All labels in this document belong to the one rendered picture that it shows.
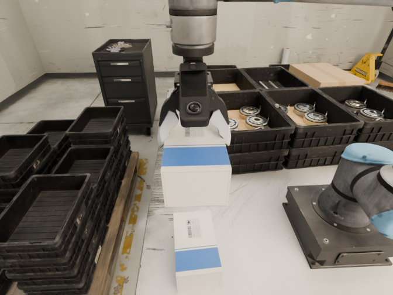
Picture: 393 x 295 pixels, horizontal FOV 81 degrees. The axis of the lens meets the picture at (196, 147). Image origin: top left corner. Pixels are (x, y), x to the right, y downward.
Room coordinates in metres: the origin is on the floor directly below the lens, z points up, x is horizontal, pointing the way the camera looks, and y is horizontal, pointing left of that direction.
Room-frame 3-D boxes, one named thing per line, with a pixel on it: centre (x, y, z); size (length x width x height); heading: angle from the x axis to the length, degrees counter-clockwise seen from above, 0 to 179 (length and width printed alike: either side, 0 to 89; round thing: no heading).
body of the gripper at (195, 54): (0.42, 0.01, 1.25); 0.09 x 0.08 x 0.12; 2
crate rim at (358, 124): (1.00, -0.52, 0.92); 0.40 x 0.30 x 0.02; 8
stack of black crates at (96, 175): (1.09, 0.71, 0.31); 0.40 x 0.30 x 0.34; 2
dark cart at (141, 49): (2.44, 0.71, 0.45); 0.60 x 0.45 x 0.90; 2
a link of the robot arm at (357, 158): (0.49, -0.47, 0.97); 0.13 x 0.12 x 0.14; 176
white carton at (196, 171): (0.39, 0.00, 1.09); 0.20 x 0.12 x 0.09; 2
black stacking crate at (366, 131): (1.04, -0.81, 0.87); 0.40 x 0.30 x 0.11; 8
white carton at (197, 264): (0.39, 0.00, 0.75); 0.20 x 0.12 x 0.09; 7
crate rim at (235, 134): (0.96, -0.22, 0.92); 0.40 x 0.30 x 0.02; 8
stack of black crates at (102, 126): (1.49, 0.72, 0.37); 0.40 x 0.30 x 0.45; 2
